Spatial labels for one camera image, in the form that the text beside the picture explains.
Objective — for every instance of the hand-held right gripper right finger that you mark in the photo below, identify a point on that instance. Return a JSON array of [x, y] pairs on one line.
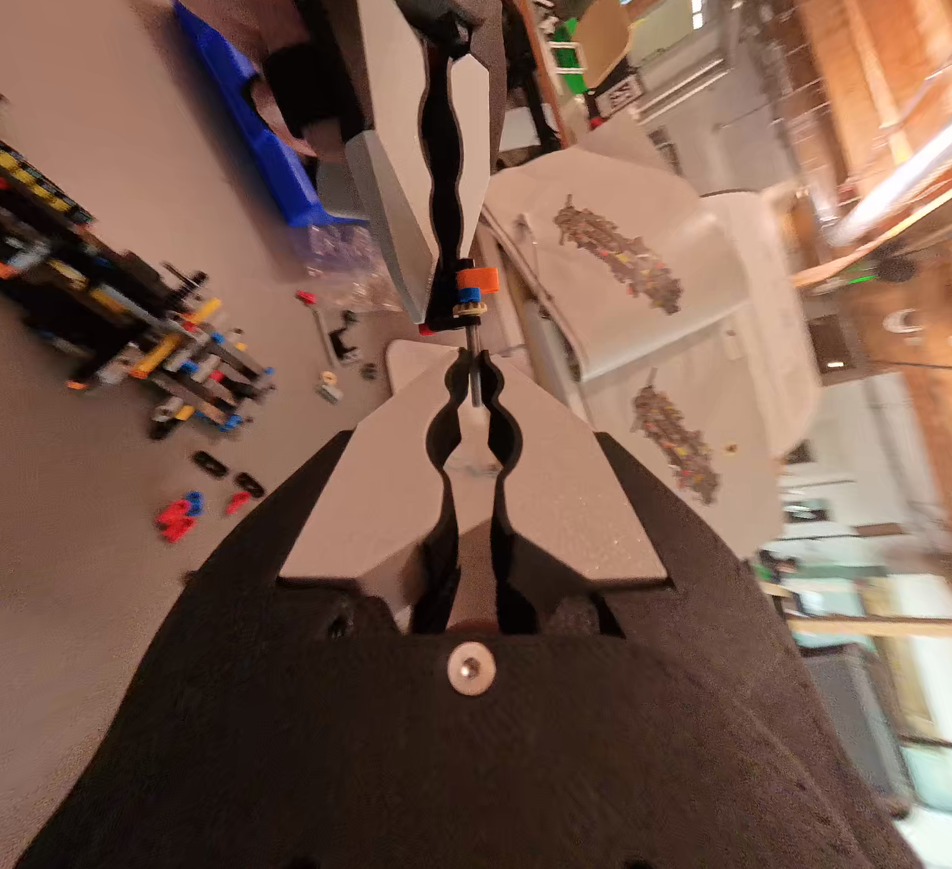
[[573, 512]]

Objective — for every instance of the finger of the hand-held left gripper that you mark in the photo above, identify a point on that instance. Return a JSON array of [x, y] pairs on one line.
[[472, 140], [394, 140]]

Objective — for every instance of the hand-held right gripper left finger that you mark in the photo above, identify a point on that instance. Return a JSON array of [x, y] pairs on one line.
[[372, 504]]

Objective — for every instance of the small lego axle assembly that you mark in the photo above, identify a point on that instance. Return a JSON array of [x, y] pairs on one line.
[[476, 280]]

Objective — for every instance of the black angled lego beam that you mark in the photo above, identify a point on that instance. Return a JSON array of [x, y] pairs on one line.
[[340, 344]]

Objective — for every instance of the long grey lego axle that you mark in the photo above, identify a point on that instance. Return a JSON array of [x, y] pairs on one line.
[[323, 337]]

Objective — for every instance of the white lego instruction book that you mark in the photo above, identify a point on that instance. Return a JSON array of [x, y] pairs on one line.
[[669, 363]]

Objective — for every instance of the lego car chassis model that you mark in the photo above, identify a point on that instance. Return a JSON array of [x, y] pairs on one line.
[[111, 303]]

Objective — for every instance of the grey beam with tan gear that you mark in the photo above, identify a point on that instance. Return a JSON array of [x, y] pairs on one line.
[[329, 387]]

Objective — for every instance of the clear plastic bag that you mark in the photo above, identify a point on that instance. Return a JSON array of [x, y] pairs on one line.
[[335, 251]]

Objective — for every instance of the blue bin with label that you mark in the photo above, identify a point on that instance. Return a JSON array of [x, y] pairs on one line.
[[253, 125]]

